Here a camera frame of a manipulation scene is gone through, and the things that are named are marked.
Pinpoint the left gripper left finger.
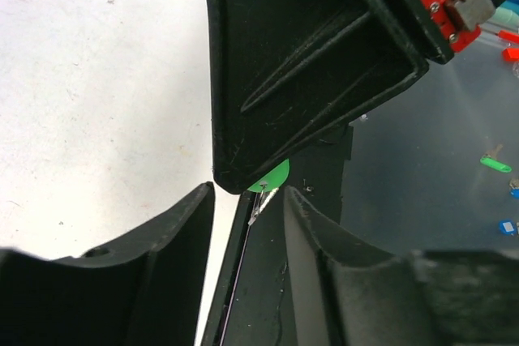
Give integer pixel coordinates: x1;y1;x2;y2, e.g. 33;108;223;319
1;183;215;345

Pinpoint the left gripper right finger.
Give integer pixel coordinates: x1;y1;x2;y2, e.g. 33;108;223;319
283;187;518;345

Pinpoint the green key tag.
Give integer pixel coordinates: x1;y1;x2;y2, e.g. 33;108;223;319
248;159;290;193

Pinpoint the metal keyring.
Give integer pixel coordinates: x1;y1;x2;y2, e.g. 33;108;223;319
248;180;279;226

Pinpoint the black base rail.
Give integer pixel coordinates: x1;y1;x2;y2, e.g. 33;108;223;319
201;125;353;345

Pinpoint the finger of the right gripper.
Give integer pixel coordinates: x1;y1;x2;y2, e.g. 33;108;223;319
206;0;428;194

